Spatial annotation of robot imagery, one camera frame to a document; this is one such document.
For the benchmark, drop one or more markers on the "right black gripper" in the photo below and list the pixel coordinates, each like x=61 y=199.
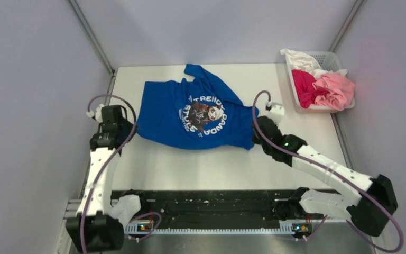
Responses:
x=255 y=139

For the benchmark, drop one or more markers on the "white plastic laundry basket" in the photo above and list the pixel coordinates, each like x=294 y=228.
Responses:
x=313 y=108

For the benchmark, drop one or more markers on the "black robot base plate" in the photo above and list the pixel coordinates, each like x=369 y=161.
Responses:
x=212 y=210

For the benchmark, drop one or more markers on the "light pink t-shirt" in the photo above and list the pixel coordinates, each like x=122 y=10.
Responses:
x=341 y=91

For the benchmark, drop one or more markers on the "aluminium frame rail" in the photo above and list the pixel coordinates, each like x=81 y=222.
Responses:
x=294 y=226

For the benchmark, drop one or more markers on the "magenta t-shirt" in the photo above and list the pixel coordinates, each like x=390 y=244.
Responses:
x=306 y=91

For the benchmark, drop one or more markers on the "white t-shirt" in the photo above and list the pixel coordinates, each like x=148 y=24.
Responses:
x=316 y=63

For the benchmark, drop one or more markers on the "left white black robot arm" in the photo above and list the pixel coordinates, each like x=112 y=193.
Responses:
x=97 y=225

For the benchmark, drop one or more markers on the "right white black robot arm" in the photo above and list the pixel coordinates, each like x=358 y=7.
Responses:
x=332 y=175

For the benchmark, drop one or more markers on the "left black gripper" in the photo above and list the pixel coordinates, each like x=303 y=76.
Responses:
x=131 y=129

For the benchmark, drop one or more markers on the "blue panda print t-shirt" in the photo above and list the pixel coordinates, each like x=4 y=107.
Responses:
x=195 y=115

